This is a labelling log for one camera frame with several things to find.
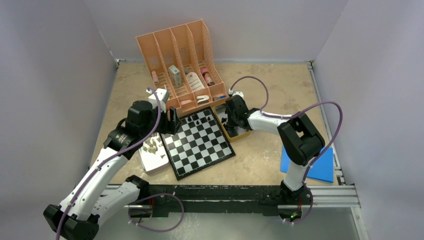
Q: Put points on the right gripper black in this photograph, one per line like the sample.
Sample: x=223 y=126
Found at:
x=230 y=123

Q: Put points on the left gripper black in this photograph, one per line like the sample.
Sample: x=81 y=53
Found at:
x=171 y=126

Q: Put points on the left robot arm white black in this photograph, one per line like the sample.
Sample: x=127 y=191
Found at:
x=80 y=215

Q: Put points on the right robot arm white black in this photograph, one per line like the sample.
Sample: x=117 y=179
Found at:
x=301 y=140

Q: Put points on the black white chess board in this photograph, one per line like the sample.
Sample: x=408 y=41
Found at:
x=197 y=147

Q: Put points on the pile of white chess pieces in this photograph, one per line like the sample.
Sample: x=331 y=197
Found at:
x=153 y=147

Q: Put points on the blue grey small object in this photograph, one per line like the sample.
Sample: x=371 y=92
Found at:
x=217 y=98

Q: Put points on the white stapler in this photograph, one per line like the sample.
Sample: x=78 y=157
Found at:
x=202 y=99

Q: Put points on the silver metal tin tray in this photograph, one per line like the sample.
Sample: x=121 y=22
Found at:
x=154 y=157

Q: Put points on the white paper pack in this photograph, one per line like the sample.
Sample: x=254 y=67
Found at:
x=194 y=81

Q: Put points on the white green carton box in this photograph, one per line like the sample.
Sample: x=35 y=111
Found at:
x=175 y=75

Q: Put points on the pink bottle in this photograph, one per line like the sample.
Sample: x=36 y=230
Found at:
x=207 y=76

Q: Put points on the peach plastic desk organizer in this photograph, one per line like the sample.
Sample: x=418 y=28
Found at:
x=188 y=47

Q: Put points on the blue foam pad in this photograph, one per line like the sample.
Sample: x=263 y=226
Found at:
x=321 y=170

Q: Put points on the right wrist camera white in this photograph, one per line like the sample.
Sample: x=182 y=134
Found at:
x=235 y=94

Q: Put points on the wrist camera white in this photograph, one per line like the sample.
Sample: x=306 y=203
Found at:
x=158 y=97
x=235 y=94

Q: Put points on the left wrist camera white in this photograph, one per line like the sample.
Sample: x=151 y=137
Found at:
x=158 y=97

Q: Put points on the black metal base rail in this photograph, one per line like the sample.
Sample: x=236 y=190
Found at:
x=163 y=199

